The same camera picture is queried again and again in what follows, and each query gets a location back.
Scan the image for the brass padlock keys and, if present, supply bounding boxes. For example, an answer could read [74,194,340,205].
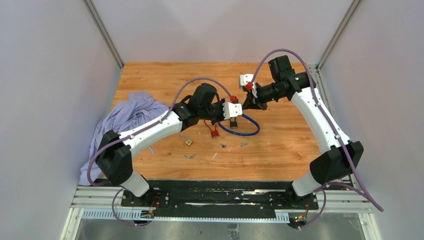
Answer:
[184,154,197,160]

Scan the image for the blue cable lock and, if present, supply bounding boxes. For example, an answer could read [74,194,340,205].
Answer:
[217,114,261,137]

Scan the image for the red cable lock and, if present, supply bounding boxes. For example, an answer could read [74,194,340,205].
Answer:
[203,119,220,139]

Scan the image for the aluminium frame rails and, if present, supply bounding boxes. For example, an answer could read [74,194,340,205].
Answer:
[60,186,382,240]

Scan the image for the black cable lock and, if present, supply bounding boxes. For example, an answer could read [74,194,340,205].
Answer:
[229,119,238,130]

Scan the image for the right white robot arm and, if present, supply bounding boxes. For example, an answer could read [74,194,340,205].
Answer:
[239,55,364,209]

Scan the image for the brass padlock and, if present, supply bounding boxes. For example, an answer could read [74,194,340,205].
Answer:
[179,134,194,146]

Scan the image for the lavender cloth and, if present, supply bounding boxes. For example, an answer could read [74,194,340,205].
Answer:
[78,91,170,187]

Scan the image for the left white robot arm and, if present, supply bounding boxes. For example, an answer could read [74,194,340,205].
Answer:
[92,83,231,207]

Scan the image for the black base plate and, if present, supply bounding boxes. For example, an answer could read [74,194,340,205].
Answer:
[120,180,319,219]

